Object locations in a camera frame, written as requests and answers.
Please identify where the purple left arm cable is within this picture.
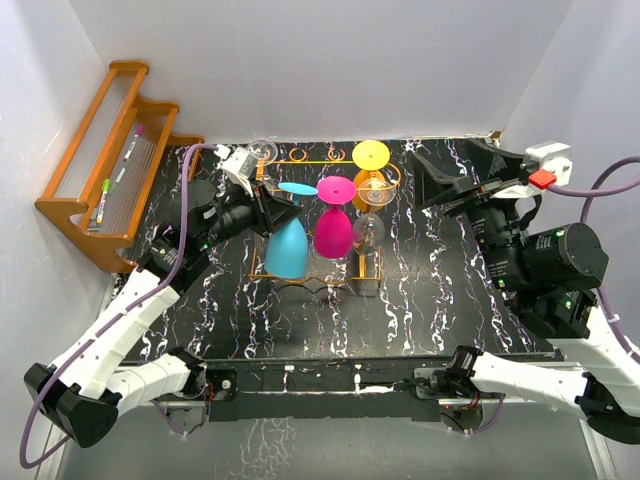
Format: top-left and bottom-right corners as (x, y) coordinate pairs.
(18, 143), (224, 470)

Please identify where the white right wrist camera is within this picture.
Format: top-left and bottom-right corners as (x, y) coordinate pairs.
(524, 141), (573, 191)

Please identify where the yellow plastic wine glass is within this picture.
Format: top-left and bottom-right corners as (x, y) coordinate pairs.
(352, 140), (395, 212)

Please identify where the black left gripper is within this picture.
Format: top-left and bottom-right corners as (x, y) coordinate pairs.
(198, 176), (301, 251)

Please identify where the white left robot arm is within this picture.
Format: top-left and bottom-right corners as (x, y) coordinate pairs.
(24, 180), (301, 448)

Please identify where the tall clear wine glass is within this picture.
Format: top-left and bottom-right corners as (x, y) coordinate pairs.
(247, 140), (279, 167)

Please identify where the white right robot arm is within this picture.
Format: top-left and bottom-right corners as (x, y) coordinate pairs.
(410, 139), (639, 445)

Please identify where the gold wire wine glass rack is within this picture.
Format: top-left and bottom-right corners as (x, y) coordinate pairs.
(249, 152), (402, 286)

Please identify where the blue plastic wine glass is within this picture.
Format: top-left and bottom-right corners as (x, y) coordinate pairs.
(263, 181), (318, 280)

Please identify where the pink cap marker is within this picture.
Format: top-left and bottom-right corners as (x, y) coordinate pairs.
(114, 124), (145, 187)

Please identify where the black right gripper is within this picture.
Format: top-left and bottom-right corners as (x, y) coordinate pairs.
(407, 138), (525, 289)

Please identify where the pink plastic wine glass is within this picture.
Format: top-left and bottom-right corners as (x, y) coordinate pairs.
(313, 176), (356, 259)

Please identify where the short clear glass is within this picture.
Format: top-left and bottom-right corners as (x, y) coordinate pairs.
(352, 177), (395, 256)

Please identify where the orange wooden shelf rack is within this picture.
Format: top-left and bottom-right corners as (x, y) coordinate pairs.
(35, 60), (203, 273)

